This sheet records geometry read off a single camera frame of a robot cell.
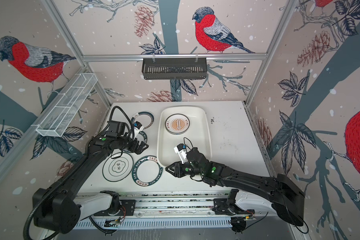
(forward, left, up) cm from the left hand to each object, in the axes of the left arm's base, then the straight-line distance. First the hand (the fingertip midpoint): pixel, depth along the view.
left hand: (140, 142), depth 81 cm
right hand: (-16, -15, 0) cm, 22 cm away
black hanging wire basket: (+53, -19, +13) cm, 57 cm away
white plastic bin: (+15, -34, -18) cm, 42 cm away
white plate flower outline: (-9, +16, -16) cm, 25 cm away
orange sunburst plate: (+23, -19, -13) cm, 33 cm away
